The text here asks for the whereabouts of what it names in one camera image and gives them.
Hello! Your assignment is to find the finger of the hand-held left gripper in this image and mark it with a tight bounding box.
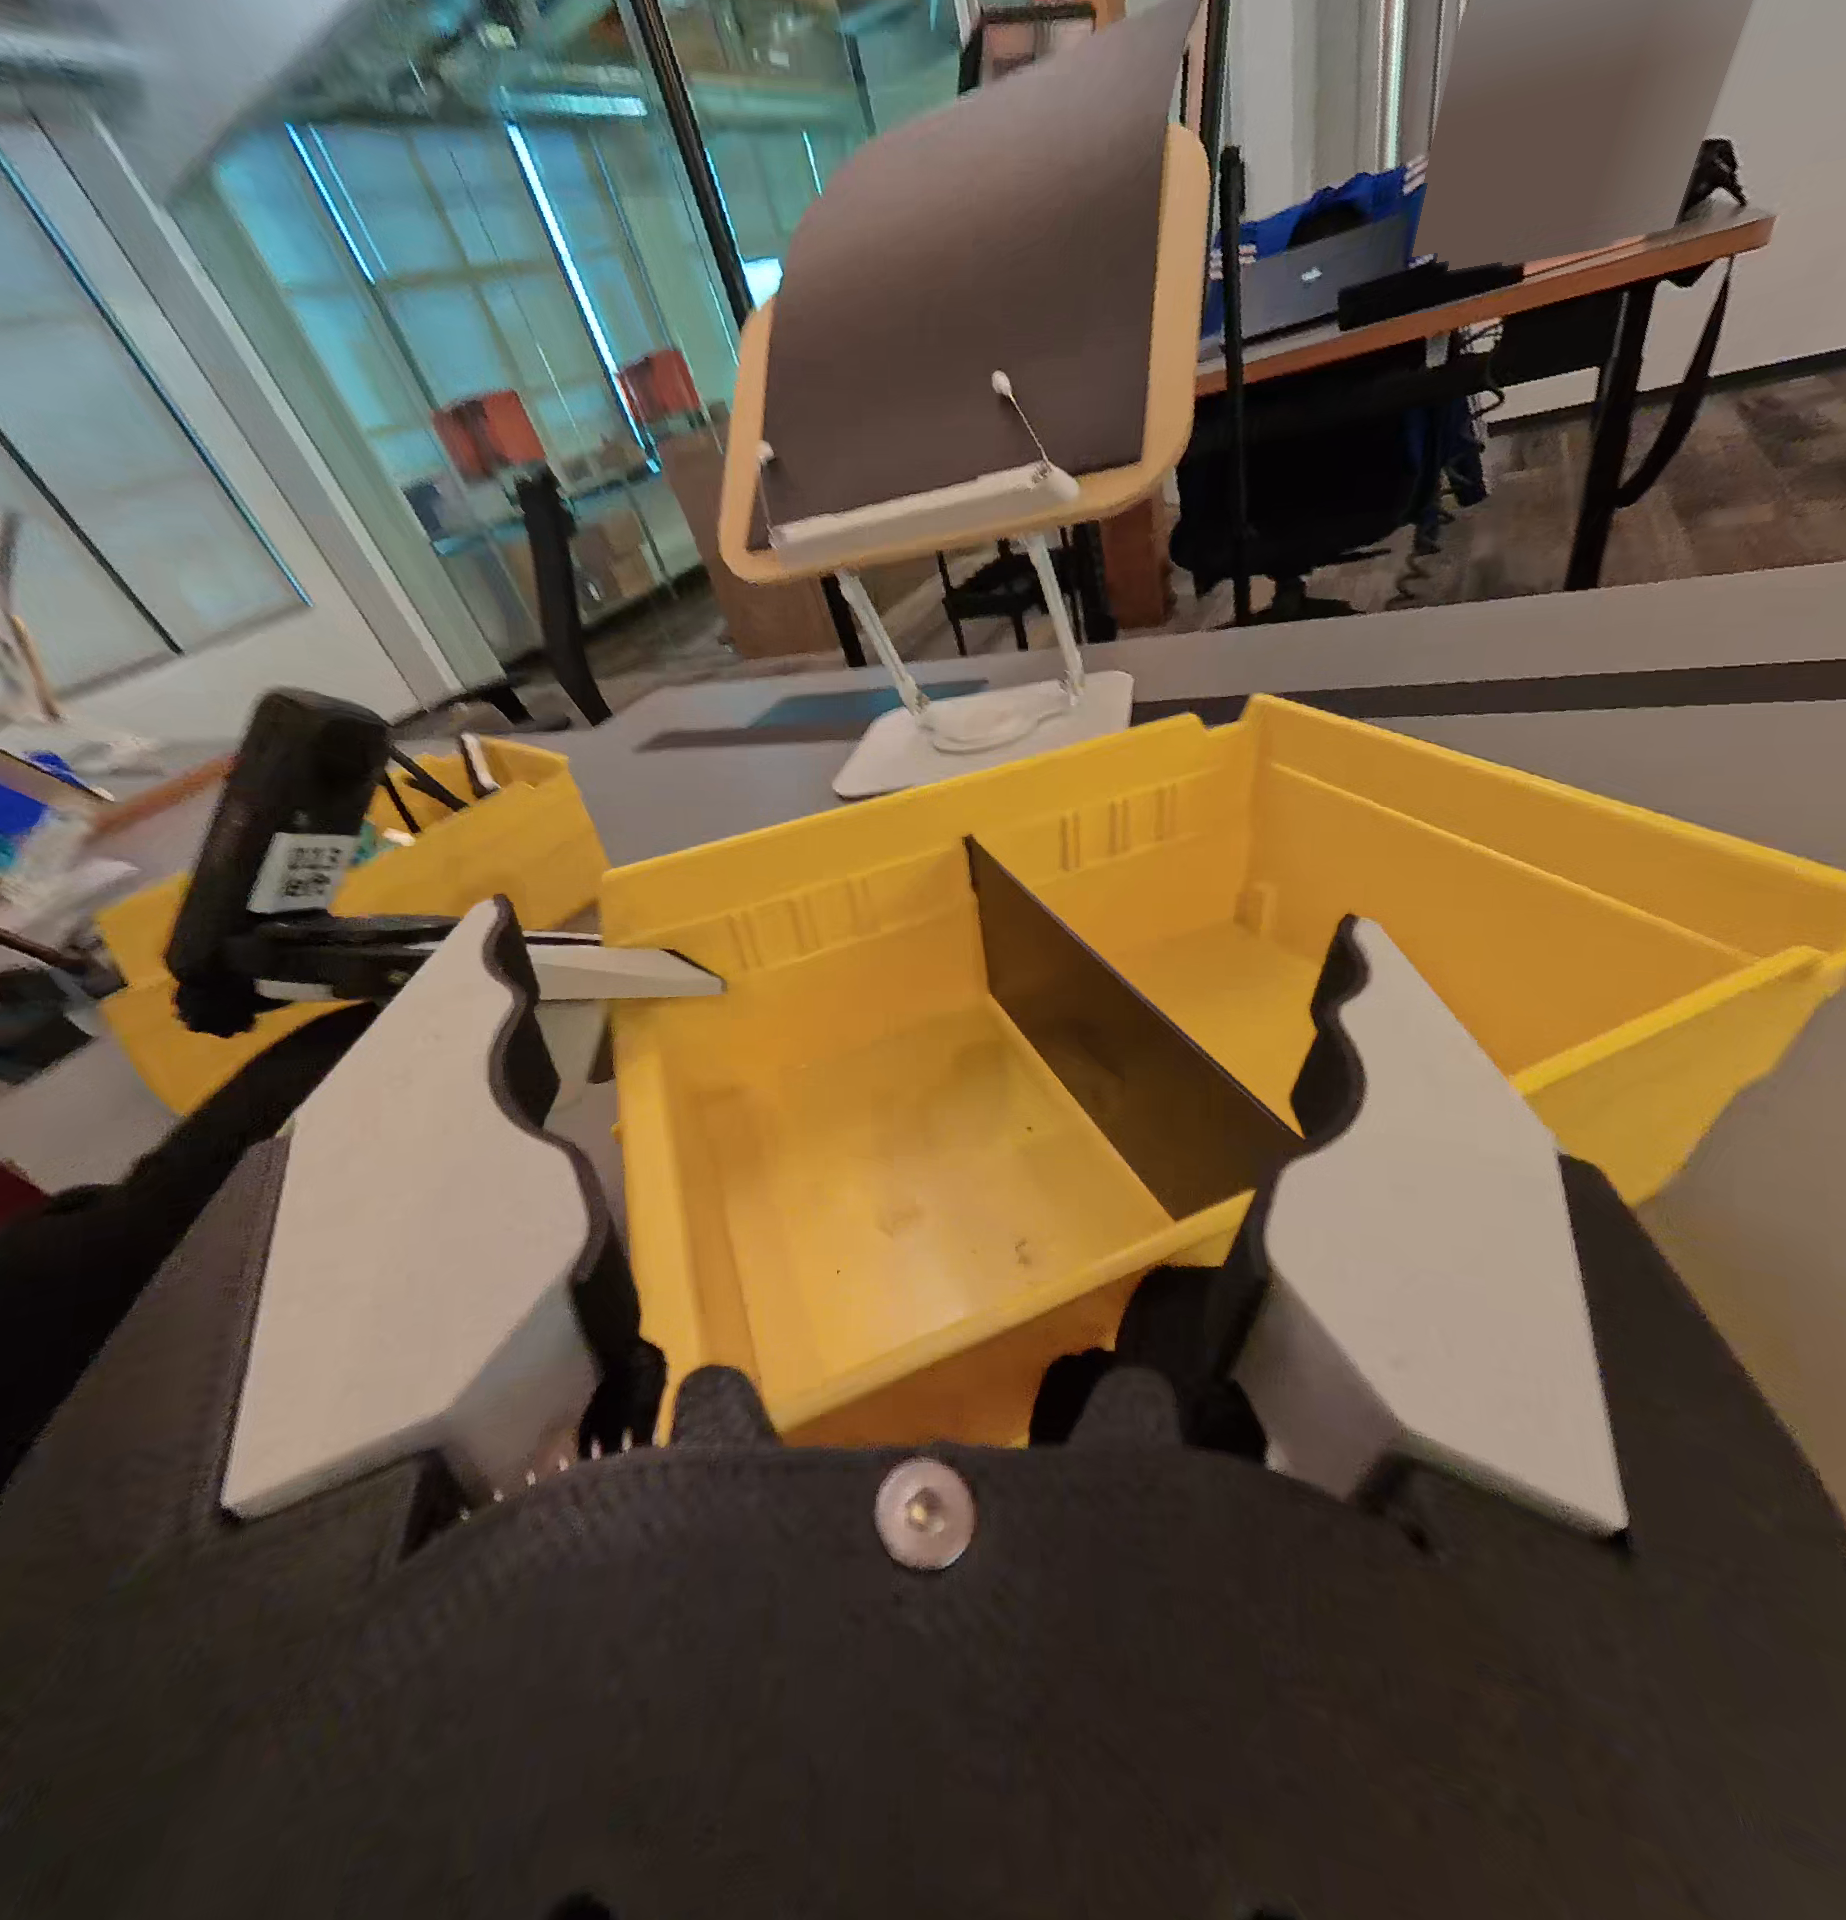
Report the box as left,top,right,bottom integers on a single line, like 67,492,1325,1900
256,913,727,1006

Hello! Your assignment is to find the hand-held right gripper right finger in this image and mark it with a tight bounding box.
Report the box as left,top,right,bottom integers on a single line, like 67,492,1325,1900
1187,915,1634,1539

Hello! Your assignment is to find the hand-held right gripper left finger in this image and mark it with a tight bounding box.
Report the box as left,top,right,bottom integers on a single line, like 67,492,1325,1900
218,896,667,1523

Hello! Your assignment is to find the yellow plastic bin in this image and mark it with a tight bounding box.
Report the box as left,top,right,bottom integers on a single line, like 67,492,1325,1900
600,693,1846,1449
95,735,612,1119

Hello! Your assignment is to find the person's left forearm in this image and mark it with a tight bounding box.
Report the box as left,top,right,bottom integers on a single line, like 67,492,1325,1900
0,1080,287,1554

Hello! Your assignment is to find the person's left hand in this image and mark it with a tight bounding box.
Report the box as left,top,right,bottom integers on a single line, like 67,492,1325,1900
173,974,392,1156

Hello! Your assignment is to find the wooden work table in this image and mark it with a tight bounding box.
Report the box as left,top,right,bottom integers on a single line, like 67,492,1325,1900
0,732,243,961

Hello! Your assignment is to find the black stand pole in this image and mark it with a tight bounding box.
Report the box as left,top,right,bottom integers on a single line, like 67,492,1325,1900
625,0,760,324

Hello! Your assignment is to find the wood-edged table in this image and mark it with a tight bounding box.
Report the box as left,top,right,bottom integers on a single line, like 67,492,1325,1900
716,0,1214,586

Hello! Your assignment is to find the open laptop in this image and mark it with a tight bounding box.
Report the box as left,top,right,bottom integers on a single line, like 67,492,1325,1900
1238,216,1417,345

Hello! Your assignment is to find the wood-edged work desk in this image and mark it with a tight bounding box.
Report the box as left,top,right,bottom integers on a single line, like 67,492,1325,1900
1192,210,1779,594

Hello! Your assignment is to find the grey partition panel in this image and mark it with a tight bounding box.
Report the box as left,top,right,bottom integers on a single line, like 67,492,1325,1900
1411,0,1757,271

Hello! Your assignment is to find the dark desk cable flap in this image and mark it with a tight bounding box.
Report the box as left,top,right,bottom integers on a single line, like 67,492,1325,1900
634,655,1846,751

